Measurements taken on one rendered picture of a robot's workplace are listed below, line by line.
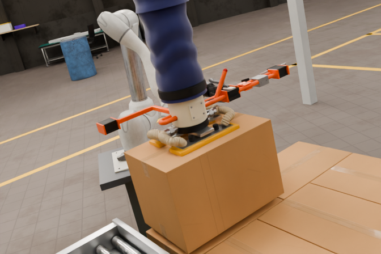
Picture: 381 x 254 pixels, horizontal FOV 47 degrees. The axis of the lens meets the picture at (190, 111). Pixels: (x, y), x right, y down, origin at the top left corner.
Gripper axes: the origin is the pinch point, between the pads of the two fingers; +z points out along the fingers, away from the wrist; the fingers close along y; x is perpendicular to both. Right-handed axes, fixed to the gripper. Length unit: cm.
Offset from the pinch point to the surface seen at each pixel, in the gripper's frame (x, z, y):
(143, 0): 37, 3, -53
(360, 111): -239, -95, 112
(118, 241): 70, -24, 56
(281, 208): 3, 24, 57
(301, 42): -241, -160, 37
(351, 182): -34, 38, 57
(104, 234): 73, -30, 52
